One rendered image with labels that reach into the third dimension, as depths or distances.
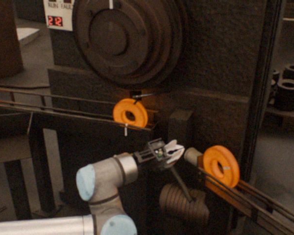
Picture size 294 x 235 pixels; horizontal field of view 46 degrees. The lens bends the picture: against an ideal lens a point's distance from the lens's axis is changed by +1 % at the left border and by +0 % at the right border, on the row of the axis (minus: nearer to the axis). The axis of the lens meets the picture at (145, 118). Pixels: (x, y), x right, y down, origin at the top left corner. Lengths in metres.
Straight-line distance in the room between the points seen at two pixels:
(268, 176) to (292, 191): 0.19
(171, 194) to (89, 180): 0.53
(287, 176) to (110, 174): 1.74
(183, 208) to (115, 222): 0.59
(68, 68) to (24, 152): 0.45
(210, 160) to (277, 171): 1.33
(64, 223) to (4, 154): 0.81
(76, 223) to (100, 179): 0.16
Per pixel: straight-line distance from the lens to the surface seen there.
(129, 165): 1.01
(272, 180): 2.47
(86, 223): 0.87
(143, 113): 1.46
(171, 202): 1.41
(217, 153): 1.23
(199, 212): 1.39
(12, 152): 1.62
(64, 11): 1.64
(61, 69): 1.72
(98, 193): 0.98
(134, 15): 1.21
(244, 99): 1.40
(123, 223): 0.86
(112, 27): 1.25
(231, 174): 1.21
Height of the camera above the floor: 1.44
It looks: 28 degrees down
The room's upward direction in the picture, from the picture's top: straight up
